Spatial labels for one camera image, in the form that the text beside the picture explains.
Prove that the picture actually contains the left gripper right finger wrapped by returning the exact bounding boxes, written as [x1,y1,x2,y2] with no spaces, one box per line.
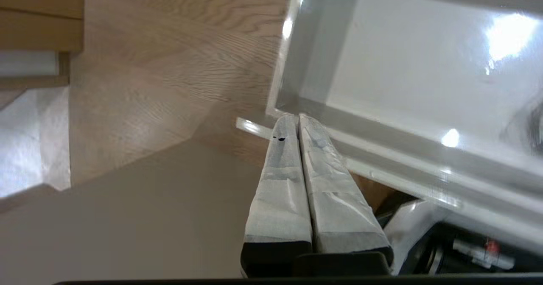
[298,114,394,271]

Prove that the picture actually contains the left gripper left finger wrapped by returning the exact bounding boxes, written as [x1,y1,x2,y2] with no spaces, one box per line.
[240,115,313,278]

